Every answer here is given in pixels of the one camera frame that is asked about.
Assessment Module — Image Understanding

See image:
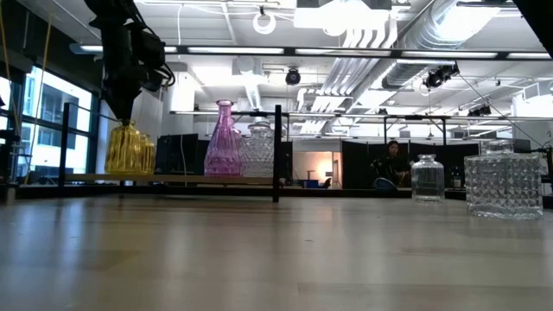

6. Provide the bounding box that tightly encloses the distant black metal frame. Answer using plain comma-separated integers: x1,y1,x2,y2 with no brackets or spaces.
224,110,450,147

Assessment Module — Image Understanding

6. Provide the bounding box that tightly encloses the white ceiling conduit bundle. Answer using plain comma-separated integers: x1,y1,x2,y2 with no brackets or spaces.
321,15,399,97

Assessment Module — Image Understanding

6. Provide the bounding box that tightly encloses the silver ventilation duct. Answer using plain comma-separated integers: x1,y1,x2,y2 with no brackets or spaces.
382,0,502,90

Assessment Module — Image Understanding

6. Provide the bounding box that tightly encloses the clear square diamond-cut vase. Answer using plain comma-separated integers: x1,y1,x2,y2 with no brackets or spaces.
463,139,544,220

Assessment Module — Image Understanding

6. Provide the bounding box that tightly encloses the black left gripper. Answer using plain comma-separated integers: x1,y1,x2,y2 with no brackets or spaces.
100,41,150,128

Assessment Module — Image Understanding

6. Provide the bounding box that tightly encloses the yellow cylinder bottle vase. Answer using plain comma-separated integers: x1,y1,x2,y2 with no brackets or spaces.
138,132,157,176

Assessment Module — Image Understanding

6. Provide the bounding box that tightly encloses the black metal shelf frame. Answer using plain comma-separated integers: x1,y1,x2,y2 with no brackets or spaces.
58,101,283,204

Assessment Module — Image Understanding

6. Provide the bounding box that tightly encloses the clear crosshatched jar vase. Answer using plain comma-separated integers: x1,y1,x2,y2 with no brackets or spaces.
240,122,277,178

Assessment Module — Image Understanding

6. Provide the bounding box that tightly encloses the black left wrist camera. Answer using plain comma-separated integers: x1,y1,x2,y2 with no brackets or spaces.
137,26,168,73

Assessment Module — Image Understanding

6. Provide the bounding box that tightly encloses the yellow ribbed jar vase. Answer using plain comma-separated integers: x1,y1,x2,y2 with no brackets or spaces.
105,122,144,176

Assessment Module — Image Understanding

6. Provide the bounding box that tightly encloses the black partition screen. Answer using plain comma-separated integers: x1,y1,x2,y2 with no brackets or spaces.
340,140,480,189
197,138,209,175

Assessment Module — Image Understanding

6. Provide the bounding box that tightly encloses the clear smooth jar vase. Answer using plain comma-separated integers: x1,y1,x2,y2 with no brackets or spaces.
410,154,446,204

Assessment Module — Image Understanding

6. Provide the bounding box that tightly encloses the white ring ceiling fixture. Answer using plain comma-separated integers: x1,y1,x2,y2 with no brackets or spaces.
251,10,278,36

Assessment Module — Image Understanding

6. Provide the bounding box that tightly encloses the black table edge rail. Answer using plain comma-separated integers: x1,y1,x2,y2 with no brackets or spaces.
12,184,553,200

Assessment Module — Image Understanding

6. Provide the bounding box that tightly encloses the person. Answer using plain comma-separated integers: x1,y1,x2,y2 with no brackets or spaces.
370,139,412,192

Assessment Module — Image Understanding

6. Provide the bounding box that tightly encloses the large window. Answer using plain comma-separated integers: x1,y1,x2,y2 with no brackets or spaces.
0,64,95,179

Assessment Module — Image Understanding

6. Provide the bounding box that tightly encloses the black overhead beam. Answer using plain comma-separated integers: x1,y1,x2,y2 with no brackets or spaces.
68,42,553,61

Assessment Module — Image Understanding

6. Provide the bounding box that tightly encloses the tall pink ribbed vase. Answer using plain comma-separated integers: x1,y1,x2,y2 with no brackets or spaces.
203,99,244,178

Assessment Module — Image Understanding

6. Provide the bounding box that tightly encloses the wooden shelf board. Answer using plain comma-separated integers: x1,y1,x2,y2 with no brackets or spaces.
64,174,276,186

